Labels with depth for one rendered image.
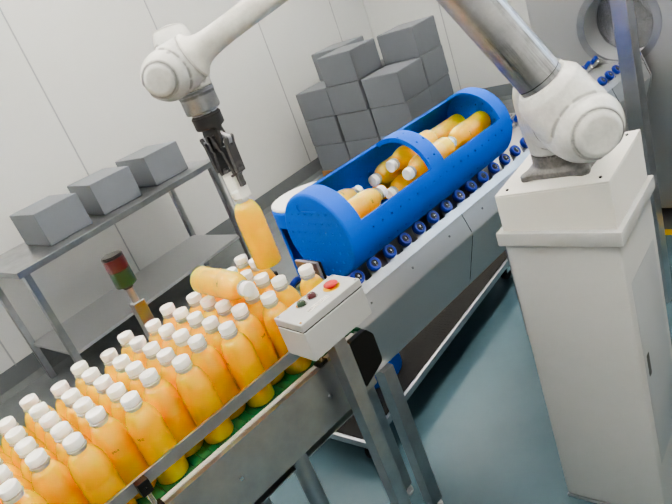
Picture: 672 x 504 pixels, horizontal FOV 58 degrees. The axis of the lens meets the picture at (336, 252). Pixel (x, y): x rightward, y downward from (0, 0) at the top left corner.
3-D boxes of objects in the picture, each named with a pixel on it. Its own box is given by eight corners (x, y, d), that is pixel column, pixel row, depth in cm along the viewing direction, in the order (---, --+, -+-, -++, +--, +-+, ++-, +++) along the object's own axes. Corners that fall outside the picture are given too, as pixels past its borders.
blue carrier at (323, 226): (521, 157, 221) (503, 81, 210) (366, 284, 173) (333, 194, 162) (457, 160, 242) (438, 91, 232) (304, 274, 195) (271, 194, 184)
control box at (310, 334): (372, 313, 148) (359, 277, 144) (315, 362, 137) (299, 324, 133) (344, 307, 155) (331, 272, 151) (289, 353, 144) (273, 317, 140)
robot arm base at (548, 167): (618, 135, 159) (613, 116, 157) (587, 175, 146) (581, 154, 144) (553, 146, 172) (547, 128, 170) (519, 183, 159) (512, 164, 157)
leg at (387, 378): (447, 503, 215) (395, 363, 191) (437, 515, 212) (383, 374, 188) (434, 497, 219) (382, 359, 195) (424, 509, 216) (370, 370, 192)
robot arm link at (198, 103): (200, 85, 153) (210, 107, 156) (170, 98, 148) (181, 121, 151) (218, 81, 146) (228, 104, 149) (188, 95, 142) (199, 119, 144)
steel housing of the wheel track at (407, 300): (657, 117, 299) (648, 49, 286) (379, 393, 181) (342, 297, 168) (600, 122, 320) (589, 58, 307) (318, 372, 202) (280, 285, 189)
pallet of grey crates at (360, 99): (468, 140, 580) (435, 14, 534) (428, 175, 529) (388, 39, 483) (369, 152, 659) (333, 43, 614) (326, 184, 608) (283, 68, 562)
